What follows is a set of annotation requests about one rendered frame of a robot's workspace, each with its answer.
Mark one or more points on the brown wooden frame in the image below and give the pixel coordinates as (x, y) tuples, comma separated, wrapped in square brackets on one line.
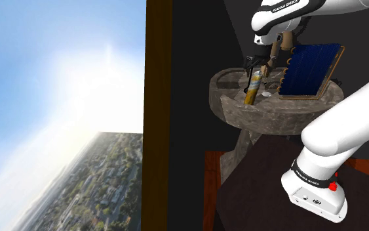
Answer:
[(157, 128)]

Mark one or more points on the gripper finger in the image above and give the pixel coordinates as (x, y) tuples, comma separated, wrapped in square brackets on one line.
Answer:
[(266, 71), (251, 76)]

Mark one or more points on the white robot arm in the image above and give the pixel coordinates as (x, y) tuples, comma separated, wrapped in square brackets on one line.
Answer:
[(340, 134)]

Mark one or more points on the grey stone pedestal sink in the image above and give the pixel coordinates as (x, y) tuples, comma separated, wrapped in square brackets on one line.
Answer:
[(267, 116)]

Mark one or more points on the blue ribbed panel orange frame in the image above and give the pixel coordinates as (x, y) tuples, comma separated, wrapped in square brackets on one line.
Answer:
[(308, 70)]

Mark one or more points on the small white disc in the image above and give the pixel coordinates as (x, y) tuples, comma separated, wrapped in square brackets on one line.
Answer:
[(266, 94)]

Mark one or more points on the dark robot stand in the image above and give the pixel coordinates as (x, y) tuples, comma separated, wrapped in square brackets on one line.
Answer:
[(254, 192)]

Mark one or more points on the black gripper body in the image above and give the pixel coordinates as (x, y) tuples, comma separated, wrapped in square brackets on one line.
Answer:
[(261, 59)]

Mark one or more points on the yellow white spray can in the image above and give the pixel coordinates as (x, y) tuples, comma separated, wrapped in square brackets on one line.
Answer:
[(253, 88)]

